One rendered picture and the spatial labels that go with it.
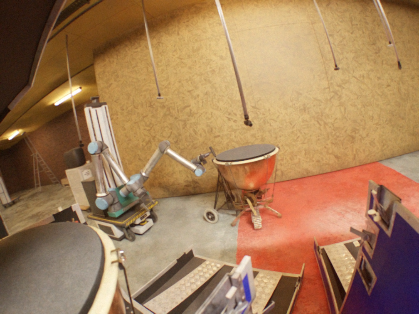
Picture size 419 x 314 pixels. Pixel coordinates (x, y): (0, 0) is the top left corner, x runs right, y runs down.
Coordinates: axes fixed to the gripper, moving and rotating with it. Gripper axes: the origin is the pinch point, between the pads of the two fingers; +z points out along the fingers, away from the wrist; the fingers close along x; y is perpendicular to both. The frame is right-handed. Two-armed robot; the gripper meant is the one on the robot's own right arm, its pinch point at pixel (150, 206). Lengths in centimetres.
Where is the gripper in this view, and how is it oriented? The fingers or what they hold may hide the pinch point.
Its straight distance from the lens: 210.2
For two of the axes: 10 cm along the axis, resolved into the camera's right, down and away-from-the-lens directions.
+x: -2.1, 3.5, -9.1
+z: 6.0, 7.8, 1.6
